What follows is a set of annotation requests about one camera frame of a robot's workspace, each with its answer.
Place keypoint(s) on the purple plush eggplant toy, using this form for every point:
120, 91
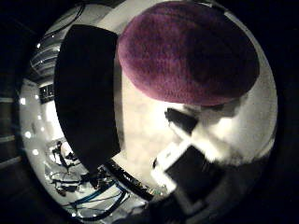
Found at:
187, 53

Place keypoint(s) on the black rectangular container box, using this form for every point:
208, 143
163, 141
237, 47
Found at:
87, 96

